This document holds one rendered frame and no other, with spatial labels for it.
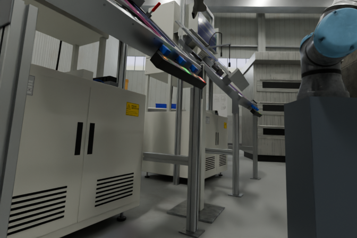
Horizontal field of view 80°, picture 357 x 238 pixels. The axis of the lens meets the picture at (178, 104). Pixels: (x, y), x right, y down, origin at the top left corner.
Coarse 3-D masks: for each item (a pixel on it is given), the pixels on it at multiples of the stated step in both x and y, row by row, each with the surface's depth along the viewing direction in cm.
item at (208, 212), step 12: (204, 72) 127; (204, 96) 126; (204, 108) 126; (204, 120) 125; (204, 132) 125; (204, 144) 124; (204, 156) 124; (204, 168) 123; (204, 180) 122; (180, 204) 127; (204, 204) 128; (204, 216) 109; (216, 216) 110
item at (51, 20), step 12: (24, 0) 98; (36, 0) 99; (48, 12) 108; (60, 12) 109; (36, 24) 121; (48, 24) 120; (60, 24) 120; (72, 24) 119; (84, 24) 121; (60, 36) 135; (72, 36) 134; (84, 36) 134; (96, 36) 133; (108, 36) 136; (60, 48) 144; (72, 60) 146
